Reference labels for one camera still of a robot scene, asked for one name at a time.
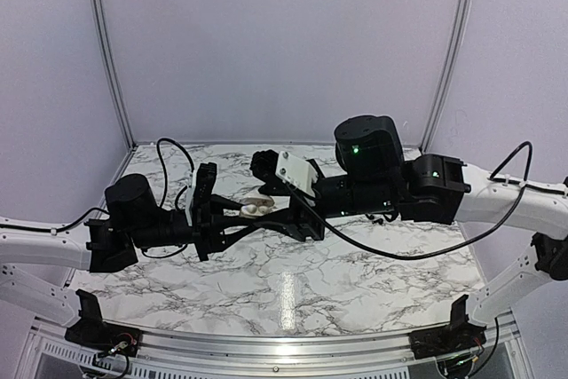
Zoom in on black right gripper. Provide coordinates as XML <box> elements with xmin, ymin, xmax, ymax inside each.
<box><xmin>251</xmin><ymin>176</ymin><xmax>398</xmax><ymax>245</ymax></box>

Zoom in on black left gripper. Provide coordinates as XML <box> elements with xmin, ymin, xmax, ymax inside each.
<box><xmin>129</xmin><ymin>193</ymin><xmax>259</xmax><ymax>261</ymax></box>

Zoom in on white earbud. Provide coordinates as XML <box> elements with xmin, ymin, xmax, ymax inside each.
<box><xmin>244</xmin><ymin>204</ymin><xmax>258</xmax><ymax>215</ymax></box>

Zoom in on white oval charging case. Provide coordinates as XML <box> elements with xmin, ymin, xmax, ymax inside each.
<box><xmin>240</xmin><ymin>189</ymin><xmax>275</xmax><ymax>218</ymax></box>

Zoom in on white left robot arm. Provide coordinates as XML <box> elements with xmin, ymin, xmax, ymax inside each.
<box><xmin>1</xmin><ymin>174</ymin><xmax>269</xmax><ymax>348</ymax></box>

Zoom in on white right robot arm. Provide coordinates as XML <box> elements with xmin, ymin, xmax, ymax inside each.
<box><xmin>250</xmin><ymin>114</ymin><xmax>567</xmax><ymax>351</ymax></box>

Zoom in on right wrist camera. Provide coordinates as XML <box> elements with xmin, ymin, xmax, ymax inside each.
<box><xmin>249</xmin><ymin>150</ymin><xmax>321</xmax><ymax>201</ymax></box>

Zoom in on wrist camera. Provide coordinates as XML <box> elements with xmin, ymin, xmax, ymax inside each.
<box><xmin>249</xmin><ymin>150</ymin><xmax>321</xmax><ymax>201</ymax></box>
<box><xmin>185</xmin><ymin>162</ymin><xmax>217</xmax><ymax>226</ymax></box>

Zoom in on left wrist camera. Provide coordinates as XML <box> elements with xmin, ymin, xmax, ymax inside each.
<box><xmin>185</xmin><ymin>162</ymin><xmax>217</xmax><ymax>226</ymax></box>

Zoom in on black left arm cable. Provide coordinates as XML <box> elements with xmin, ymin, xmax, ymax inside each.
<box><xmin>0</xmin><ymin>138</ymin><xmax>196</xmax><ymax>260</ymax></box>

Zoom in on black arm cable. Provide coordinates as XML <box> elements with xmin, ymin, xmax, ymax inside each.
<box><xmin>283</xmin><ymin>141</ymin><xmax>568</xmax><ymax>261</ymax></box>
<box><xmin>0</xmin><ymin>138</ymin><xmax>196</xmax><ymax>260</ymax></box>

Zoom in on aluminium front rail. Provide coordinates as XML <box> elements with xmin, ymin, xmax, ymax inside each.
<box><xmin>15</xmin><ymin>313</ymin><xmax>533</xmax><ymax>378</ymax></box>

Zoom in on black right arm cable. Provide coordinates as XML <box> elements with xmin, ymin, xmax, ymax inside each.
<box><xmin>283</xmin><ymin>141</ymin><xmax>568</xmax><ymax>261</ymax></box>

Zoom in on left aluminium corner post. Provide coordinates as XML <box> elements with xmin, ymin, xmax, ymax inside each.
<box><xmin>91</xmin><ymin>0</ymin><xmax>137</xmax><ymax>151</ymax></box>

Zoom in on aluminium corner post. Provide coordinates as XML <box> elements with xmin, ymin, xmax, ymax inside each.
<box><xmin>418</xmin><ymin>0</ymin><xmax>471</xmax><ymax>153</ymax></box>
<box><xmin>91</xmin><ymin>0</ymin><xmax>137</xmax><ymax>151</ymax></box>

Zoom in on right aluminium corner post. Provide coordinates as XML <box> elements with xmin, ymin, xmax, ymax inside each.
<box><xmin>418</xmin><ymin>0</ymin><xmax>471</xmax><ymax>153</ymax></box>

